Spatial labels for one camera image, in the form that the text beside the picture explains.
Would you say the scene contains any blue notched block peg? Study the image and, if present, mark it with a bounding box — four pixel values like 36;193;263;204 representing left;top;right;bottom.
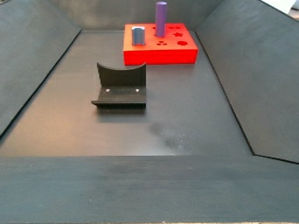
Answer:
133;26;146;46

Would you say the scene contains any red shape sorting board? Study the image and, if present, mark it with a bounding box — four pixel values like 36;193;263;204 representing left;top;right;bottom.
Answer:
123;24;199;66

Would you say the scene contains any purple cylinder peg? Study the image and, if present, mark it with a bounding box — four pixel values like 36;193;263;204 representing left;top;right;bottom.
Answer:
155;2;167;38

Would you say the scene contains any black curved holder bracket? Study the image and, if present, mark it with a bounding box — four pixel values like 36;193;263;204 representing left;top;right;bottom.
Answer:
91;64;146;108

